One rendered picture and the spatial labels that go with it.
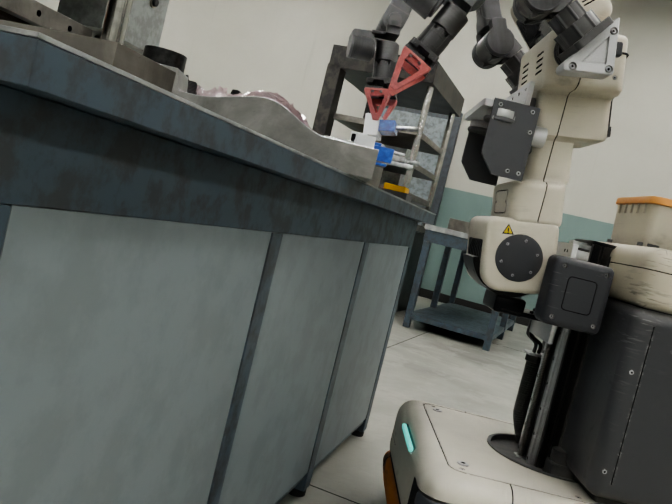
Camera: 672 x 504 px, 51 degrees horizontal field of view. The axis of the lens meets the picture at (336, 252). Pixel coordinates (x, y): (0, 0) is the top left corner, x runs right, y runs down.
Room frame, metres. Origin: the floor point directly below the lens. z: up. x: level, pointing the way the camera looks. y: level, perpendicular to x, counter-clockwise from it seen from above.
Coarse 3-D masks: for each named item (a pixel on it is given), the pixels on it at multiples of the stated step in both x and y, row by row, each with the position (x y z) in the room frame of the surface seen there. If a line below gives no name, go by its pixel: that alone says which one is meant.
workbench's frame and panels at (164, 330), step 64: (0, 64) 0.49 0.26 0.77; (64, 64) 0.52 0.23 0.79; (0, 128) 0.54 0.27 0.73; (64, 128) 0.61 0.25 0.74; (128, 128) 0.70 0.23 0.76; (192, 128) 0.72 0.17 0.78; (0, 192) 0.55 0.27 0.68; (64, 192) 0.62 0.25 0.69; (128, 192) 0.72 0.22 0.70; (192, 192) 0.85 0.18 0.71; (256, 192) 1.03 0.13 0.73; (320, 192) 1.32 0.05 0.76; (0, 256) 0.57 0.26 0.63; (64, 256) 0.65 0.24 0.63; (128, 256) 0.75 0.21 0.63; (192, 256) 0.89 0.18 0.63; (256, 256) 1.09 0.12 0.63; (320, 256) 1.42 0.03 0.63; (384, 256) 2.02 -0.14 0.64; (0, 320) 0.58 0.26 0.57; (64, 320) 0.67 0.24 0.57; (128, 320) 0.78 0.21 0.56; (192, 320) 0.93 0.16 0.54; (256, 320) 1.15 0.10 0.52; (320, 320) 1.53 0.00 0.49; (384, 320) 2.26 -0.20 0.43; (0, 384) 0.60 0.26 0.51; (64, 384) 0.69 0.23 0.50; (128, 384) 0.81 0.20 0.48; (192, 384) 0.98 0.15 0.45; (256, 384) 1.23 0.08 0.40; (320, 384) 1.66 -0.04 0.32; (0, 448) 0.62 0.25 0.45; (64, 448) 0.71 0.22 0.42; (128, 448) 0.84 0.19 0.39; (192, 448) 1.03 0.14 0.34; (256, 448) 1.31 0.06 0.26; (320, 448) 1.82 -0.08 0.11
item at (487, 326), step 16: (448, 224) 5.53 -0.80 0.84; (464, 224) 5.49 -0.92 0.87; (432, 240) 5.31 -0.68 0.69; (448, 240) 5.27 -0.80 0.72; (464, 240) 5.23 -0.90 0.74; (448, 256) 6.18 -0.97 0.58; (416, 272) 5.33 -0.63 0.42; (416, 288) 5.32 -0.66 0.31; (432, 304) 6.19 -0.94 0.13; (448, 304) 6.82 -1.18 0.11; (416, 320) 5.31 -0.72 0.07; (432, 320) 5.27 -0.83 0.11; (448, 320) 5.48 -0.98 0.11; (464, 320) 5.76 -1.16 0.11; (480, 320) 6.07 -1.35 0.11; (496, 320) 5.11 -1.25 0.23; (512, 320) 6.79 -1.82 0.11; (480, 336) 5.15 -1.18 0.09; (496, 336) 5.46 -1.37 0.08
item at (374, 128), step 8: (368, 120) 1.74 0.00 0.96; (376, 120) 1.73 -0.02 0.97; (384, 120) 1.73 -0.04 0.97; (392, 120) 1.73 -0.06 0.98; (368, 128) 1.74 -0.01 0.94; (376, 128) 1.73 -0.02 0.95; (384, 128) 1.73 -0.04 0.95; (392, 128) 1.72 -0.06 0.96; (400, 128) 1.74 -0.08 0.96; (408, 128) 1.73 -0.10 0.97; (416, 128) 1.73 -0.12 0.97; (376, 136) 1.74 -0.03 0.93
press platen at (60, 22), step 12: (0, 0) 1.56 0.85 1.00; (12, 0) 1.60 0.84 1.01; (24, 0) 1.63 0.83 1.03; (12, 12) 1.61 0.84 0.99; (24, 12) 1.64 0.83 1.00; (36, 12) 1.67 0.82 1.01; (48, 12) 1.71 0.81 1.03; (36, 24) 1.69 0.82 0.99; (48, 24) 1.72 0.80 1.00; (60, 24) 1.76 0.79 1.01; (72, 24) 1.80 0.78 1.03
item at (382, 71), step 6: (384, 60) 1.76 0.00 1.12; (378, 66) 1.76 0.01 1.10; (384, 66) 1.75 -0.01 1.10; (390, 66) 1.76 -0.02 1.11; (378, 72) 1.75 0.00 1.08; (384, 72) 1.75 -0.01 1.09; (390, 72) 1.75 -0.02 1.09; (366, 78) 1.73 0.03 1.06; (372, 78) 1.73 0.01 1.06; (378, 78) 1.73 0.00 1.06; (384, 78) 1.72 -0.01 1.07; (390, 78) 1.72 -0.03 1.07; (372, 84) 1.75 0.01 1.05; (378, 84) 1.76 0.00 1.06
